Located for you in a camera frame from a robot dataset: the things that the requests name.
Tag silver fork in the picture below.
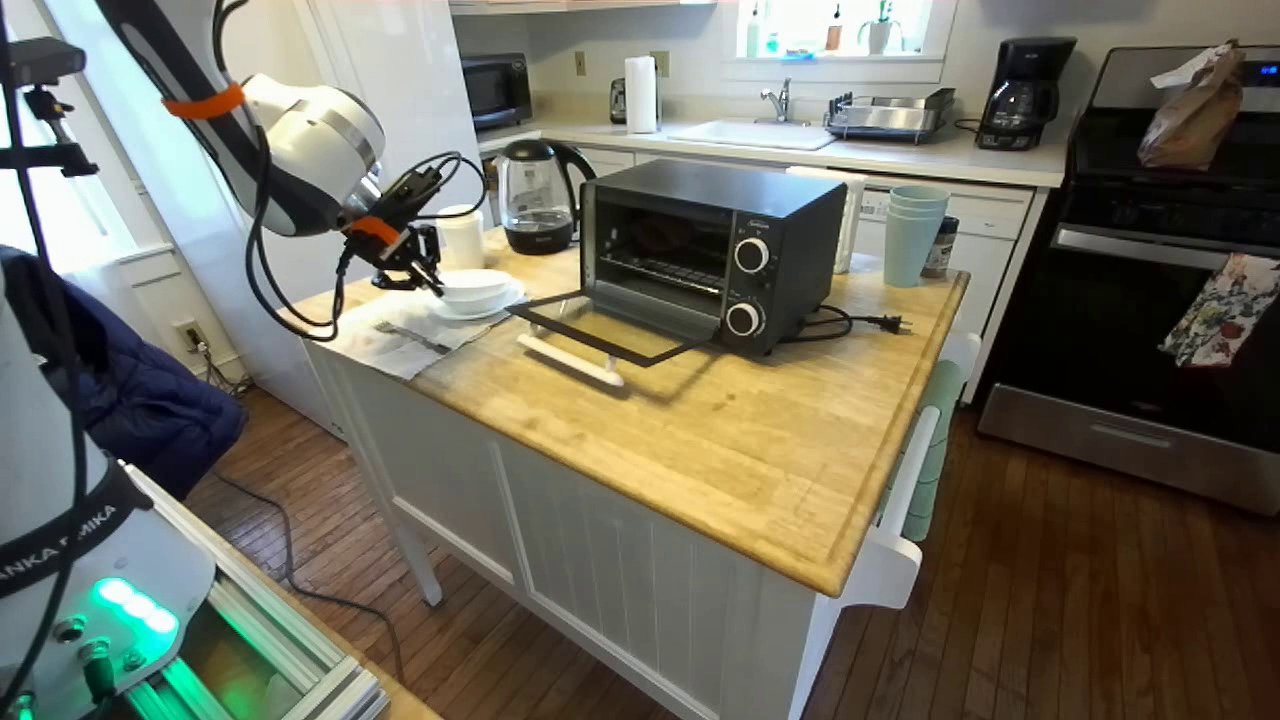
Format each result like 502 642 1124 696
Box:
370 318 457 360

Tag black coffee maker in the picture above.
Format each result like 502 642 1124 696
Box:
971 37 1080 153

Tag floral dish towel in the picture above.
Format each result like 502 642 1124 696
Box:
1157 253 1280 371

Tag dark bottle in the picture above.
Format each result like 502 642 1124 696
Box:
924 212 962 280

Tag teal hanging towel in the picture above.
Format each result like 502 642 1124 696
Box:
894 355 969 545

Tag white paper cup with lid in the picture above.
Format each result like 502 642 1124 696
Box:
434 205 489 275

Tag black floor cable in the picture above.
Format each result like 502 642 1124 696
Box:
211 473 412 685

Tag glass oven door white handle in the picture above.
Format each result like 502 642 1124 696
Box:
498 280 724 396

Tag grey dish rack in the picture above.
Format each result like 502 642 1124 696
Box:
822 85 958 148

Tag black camera on stand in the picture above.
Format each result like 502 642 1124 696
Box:
0 32 103 182

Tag black toaster oven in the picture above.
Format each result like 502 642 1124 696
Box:
576 156 852 360

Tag brown paper bag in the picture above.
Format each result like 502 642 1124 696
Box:
1132 37 1251 176

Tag stacked teal cups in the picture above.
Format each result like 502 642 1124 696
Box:
879 184 951 294

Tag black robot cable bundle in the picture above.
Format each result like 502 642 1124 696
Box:
0 0 491 711

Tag kitchen window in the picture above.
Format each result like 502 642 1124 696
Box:
731 0 955 70

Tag large white paper towel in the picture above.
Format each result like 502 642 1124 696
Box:
301 271 533 389

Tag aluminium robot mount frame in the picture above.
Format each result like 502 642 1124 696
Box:
117 455 393 720

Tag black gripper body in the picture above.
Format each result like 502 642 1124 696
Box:
348 212 443 294

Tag dark blue jacket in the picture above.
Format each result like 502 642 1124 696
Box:
0 241 246 499

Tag black steel kitchen stove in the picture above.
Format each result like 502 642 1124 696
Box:
976 44 1280 520

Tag white kitchen island cart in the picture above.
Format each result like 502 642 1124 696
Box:
271 231 982 720

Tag chrome sink faucet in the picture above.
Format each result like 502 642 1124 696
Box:
757 75 798 128

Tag black oven power cord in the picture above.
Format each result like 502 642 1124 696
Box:
797 301 913 348

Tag black microwave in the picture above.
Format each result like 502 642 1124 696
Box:
460 54 534 135

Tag paper towel roll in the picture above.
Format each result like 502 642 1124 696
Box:
619 54 664 135

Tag white kitchen sink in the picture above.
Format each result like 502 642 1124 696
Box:
659 115 835 153

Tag glass electric kettle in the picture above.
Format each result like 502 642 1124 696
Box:
480 135 601 259

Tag metal oven wire rack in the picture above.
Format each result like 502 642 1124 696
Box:
595 246 731 294

